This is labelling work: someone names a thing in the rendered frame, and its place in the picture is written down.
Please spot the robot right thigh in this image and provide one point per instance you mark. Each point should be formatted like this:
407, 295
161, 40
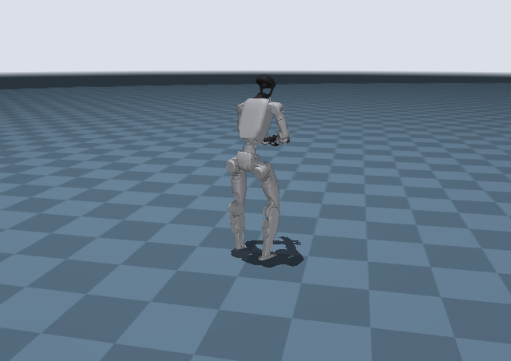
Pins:
264, 171

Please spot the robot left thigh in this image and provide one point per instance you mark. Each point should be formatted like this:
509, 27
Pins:
239, 187

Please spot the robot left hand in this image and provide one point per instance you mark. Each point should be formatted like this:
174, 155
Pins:
270, 139

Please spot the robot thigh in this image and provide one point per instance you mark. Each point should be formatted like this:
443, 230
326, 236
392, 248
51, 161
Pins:
239, 187
264, 171

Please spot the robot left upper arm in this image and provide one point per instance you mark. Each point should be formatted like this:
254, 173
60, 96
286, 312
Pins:
239, 110

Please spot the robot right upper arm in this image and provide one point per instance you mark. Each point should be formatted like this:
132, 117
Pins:
277, 109

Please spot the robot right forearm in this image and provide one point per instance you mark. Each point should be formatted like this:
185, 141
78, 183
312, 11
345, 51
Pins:
281, 142

